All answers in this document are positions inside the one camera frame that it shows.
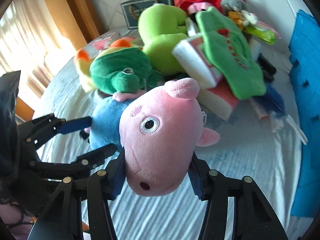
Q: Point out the dark blue mesh sponge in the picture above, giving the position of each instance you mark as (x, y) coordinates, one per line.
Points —
(273, 100)

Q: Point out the blue plastic crate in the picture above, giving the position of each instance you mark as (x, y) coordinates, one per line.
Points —
(307, 80)

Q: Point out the grey plush toy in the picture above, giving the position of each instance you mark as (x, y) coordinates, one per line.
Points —
(233, 3)

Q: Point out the dark box with gold print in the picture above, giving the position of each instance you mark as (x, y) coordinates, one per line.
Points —
(132, 12)

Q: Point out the green pink wipes packet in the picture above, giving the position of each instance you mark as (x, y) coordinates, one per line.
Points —
(262, 33)

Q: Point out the pink pig plush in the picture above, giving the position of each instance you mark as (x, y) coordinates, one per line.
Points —
(160, 140)

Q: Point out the wooden wall trim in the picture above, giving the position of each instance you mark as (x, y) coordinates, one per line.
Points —
(75, 5)

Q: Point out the person's pink clothing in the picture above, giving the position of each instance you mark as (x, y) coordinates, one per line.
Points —
(17, 220)

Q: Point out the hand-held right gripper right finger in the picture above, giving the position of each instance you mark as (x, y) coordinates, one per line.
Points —
(195, 182)

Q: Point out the grey cloth-covered desktop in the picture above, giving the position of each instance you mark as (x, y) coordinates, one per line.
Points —
(250, 160)

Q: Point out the pink red plush toy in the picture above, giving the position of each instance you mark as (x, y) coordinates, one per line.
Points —
(200, 6)

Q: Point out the lime green plush toy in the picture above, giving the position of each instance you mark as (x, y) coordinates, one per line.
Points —
(160, 45)

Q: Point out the black desk tool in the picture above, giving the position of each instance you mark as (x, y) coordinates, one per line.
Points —
(266, 66)

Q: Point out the small white yellow plush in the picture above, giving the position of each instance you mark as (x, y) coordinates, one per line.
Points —
(246, 17)

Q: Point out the white plastic clip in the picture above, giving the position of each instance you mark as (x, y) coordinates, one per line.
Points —
(297, 130)

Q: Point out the dark green plush frog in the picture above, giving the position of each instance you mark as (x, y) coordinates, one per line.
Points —
(115, 65)

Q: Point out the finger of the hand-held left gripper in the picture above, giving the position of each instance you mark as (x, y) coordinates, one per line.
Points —
(75, 125)
(100, 155)

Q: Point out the red white tube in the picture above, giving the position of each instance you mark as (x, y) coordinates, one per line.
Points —
(260, 110)

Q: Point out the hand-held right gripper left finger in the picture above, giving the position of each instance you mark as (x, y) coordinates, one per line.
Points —
(117, 182)

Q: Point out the beige curtain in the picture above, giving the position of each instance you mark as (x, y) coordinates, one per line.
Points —
(25, 30)

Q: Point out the pink white tissue pack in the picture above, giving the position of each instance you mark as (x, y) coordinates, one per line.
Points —
(187, 57)

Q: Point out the yellow plush toy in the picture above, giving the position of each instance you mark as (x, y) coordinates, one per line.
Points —
(83, 70)

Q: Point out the green crocodile plush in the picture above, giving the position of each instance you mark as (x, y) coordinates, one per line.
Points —
(232, 55)

